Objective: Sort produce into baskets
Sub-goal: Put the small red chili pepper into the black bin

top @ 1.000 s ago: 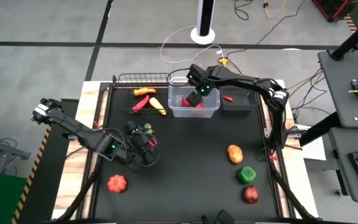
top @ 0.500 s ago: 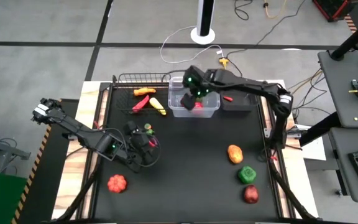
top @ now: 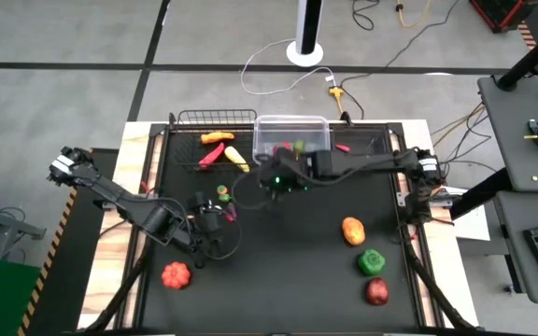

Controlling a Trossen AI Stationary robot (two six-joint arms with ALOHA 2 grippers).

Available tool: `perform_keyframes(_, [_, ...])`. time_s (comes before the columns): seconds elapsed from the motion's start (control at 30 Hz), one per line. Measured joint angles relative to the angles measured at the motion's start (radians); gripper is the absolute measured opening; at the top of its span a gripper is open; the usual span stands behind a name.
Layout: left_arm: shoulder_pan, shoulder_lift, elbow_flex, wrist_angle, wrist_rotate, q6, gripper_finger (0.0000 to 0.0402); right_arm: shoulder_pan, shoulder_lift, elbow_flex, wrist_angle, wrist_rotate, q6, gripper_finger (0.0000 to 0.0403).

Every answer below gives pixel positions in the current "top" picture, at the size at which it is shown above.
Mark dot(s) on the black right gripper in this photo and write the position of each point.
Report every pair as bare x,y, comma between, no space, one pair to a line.
292,172

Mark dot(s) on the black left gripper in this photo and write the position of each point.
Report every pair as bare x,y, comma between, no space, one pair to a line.
208,219

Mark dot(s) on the red tomato green leaves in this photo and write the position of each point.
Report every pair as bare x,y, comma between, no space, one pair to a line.
282,148

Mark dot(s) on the small red chili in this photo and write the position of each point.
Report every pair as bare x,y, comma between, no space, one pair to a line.
342,148

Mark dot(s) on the yellow corn cob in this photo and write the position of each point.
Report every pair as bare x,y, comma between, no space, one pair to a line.
236,158

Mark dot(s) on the long red pepper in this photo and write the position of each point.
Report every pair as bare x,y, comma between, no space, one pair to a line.
211,155

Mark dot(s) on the large orange carrot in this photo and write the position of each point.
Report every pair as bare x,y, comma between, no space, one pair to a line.
217,137

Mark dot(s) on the orange yellow round fruit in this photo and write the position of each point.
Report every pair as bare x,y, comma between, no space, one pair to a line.
353,231

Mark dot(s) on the green bell pepper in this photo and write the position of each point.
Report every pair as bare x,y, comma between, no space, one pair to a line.
371,262

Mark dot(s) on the dark red apple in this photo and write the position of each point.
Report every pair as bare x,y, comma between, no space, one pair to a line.
377,291

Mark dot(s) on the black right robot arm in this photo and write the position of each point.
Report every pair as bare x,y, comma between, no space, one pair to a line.
367,164

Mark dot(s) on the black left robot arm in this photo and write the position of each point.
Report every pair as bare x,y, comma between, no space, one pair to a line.
110,191

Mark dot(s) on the small purple eggplant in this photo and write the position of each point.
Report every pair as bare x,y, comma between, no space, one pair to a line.
231,214

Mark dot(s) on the small green pepper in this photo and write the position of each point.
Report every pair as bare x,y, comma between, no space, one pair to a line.
224,198

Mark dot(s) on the green lime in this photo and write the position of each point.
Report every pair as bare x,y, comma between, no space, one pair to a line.
299,145

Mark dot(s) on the clear plastic bin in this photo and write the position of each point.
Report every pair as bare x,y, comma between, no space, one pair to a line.
259,128

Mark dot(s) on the orange red pumpkin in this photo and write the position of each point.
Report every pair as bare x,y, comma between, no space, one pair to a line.
175,275

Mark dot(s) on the dark translucent plastic bin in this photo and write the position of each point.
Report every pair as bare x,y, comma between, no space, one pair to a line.
367,135

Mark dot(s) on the yellow power plug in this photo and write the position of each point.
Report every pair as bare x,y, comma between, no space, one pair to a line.
335,92

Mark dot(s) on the white black tower fan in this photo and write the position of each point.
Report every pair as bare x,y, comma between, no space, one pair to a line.
307,23

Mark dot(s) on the black yellow hazard strip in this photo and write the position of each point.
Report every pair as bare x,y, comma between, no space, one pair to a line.
47,252

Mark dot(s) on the white paper sheet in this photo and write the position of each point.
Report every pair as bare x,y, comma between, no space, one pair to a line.
472,224

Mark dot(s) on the black slanted pole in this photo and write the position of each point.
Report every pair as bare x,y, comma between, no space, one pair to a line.
481,193
535,51

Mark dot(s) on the grey side desk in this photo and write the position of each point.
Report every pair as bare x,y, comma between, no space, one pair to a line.
516,280
507,140

